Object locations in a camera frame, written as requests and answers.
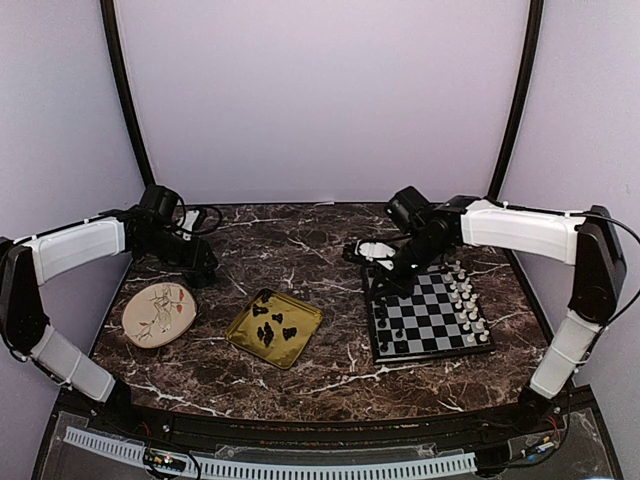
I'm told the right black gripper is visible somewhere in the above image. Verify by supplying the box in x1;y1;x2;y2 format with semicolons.
369;232;449;299

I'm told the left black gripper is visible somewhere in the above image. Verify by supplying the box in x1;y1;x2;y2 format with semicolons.
136;227;217;272

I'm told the black silver chess board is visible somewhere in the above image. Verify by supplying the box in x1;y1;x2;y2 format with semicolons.
361;264;495;365

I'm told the gold square tray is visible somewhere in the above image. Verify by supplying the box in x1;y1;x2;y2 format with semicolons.
225;288;324;370

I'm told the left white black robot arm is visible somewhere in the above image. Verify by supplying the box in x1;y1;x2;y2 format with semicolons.
1;185;223;436

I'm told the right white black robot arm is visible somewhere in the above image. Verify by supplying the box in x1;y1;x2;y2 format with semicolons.
355;187;627;434

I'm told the white chess pieces row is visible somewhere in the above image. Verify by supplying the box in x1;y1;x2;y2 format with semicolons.
441;261;490;347

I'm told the pile of black chess pieces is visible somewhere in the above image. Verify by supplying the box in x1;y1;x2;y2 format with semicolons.
251;290;298;347

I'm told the dark blue mug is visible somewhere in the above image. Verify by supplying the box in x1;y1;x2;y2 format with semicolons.
183;272;217;289

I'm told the round painted wooden plate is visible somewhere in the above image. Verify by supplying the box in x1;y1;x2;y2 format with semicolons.
121;282;197;349

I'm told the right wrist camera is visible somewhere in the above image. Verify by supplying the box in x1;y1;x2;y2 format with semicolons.
342;240;396;264

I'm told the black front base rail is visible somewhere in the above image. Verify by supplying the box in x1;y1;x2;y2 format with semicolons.
41;392;567;451

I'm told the white slotted cable duct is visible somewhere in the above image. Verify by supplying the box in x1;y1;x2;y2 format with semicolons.
63;427;477;479

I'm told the left black frame post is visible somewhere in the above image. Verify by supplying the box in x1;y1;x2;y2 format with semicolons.
99;0;156;188

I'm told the black frame post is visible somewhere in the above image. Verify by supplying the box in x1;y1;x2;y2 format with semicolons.
487;0;544;199
99;0;156;188

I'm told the right black frame post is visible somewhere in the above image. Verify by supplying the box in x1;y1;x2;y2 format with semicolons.
487;0;544;199

